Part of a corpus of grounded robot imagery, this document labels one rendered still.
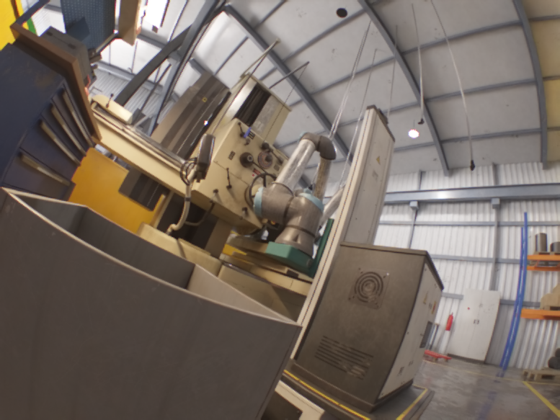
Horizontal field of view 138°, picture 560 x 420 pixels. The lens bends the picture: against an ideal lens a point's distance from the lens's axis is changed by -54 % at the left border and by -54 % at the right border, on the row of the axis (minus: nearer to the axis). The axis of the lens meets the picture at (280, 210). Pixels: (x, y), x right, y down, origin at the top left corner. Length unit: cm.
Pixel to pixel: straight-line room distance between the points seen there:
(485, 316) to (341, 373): 709
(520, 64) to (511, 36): 89
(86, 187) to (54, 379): 420
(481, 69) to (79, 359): 861
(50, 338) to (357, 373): 73
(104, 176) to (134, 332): 419
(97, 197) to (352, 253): 408
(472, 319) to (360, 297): 704
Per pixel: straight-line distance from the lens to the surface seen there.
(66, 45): 108
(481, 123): 931
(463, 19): 801
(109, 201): 435
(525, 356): 851
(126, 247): 75
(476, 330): 770
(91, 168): 446
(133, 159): 225
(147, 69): 742
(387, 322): 74
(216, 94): 314
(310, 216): 106
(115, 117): 243
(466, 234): 909
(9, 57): 126
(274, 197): 110
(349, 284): 82
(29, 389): 35
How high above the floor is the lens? 61
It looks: 17 degrees up
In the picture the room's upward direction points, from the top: 23 degrees clockwise
